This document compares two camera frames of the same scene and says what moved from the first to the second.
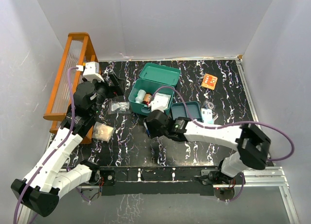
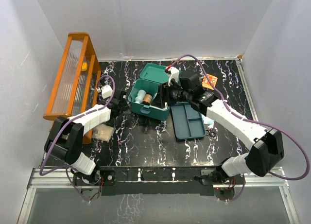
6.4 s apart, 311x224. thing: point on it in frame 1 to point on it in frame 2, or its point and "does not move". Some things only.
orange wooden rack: (79, 50) does not move
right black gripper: (153, 133) to (162, 97)
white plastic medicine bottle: (140, 96) does not move
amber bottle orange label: (147, 98) does not move
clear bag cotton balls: (102, 132) does not move
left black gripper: (117, 90) to (124, 107)
